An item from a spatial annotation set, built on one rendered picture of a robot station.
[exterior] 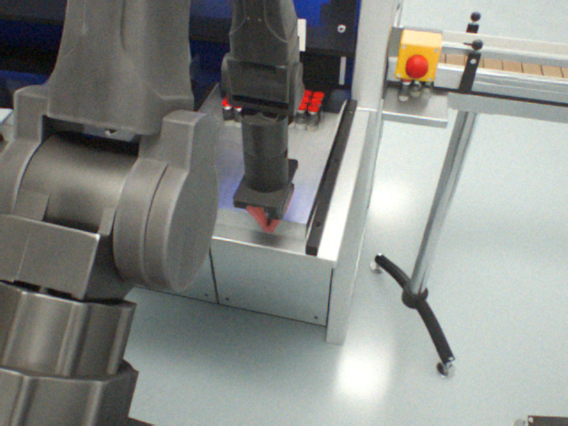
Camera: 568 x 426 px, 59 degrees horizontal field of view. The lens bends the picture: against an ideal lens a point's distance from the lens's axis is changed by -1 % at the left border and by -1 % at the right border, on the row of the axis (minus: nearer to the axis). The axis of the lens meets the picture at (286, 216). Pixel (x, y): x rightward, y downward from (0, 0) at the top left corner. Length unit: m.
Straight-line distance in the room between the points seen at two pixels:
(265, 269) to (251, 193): 0.80
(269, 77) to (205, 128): 0.30
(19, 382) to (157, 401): 1.38
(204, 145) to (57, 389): 0.14
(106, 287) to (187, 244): 0.05
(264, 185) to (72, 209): 0.41
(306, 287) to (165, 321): 0.54
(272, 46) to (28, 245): 0.34
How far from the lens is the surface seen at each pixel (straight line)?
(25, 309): 0.25
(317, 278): 1.42
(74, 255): 0.26
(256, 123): 0.59
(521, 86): 1.13
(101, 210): 0.26
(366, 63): 0.98
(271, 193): 0.65
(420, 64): 0.94
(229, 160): 0.89
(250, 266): 1.45
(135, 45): 0.26
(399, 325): 1.75
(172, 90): 0.27
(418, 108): 1.06
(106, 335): 0.26
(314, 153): 0.90
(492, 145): 2.59
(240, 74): 0.56
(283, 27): 0.52
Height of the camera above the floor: 1.43
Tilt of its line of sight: 45 degrees down
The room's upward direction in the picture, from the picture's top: straight up
